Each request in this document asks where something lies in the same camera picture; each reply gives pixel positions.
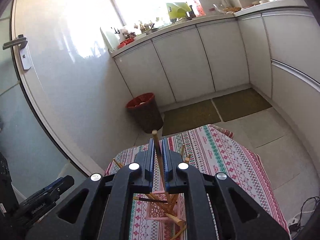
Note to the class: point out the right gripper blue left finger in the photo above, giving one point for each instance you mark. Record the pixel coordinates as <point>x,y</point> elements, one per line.
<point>148,167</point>

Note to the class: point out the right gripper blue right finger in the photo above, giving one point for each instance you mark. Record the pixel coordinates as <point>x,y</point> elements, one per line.
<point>167,165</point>

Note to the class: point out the black chopstick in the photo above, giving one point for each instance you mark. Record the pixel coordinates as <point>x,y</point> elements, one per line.
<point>150,200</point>

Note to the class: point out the wooden chopstick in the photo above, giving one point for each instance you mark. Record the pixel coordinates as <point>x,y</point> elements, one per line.
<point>160,163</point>
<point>173,204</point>
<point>117,163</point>
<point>187,159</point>
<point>175,217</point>
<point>182,151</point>
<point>179,233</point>

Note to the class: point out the pink lattice utensil basket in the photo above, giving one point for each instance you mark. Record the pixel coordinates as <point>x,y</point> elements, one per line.
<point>162,209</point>

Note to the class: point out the wooden chopstick in basket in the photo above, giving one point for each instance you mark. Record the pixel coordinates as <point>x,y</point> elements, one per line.
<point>187,159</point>
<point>182,151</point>
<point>175,217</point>
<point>117,163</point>

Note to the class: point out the patterned pink green tablecloth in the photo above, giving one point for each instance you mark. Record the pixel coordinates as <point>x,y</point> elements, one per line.
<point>224,192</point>

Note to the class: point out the olive floor mat left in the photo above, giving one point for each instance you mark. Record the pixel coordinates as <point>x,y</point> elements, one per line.
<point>189,117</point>

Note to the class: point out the olive floor mat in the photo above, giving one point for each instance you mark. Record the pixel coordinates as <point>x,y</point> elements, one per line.
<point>240,104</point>
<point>189,117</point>

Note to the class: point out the red rimmed trash bin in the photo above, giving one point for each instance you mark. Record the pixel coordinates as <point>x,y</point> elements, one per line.
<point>145,112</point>

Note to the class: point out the olive floor mat right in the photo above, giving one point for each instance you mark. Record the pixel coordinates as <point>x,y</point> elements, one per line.
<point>240,104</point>

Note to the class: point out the white power strip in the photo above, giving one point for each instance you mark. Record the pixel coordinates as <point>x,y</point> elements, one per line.
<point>294,223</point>

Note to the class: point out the red bowl on counter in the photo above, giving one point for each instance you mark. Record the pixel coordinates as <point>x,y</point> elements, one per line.
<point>125,42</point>

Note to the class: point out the metal door handle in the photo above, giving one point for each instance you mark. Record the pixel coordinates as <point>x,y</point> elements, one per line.
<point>21,43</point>

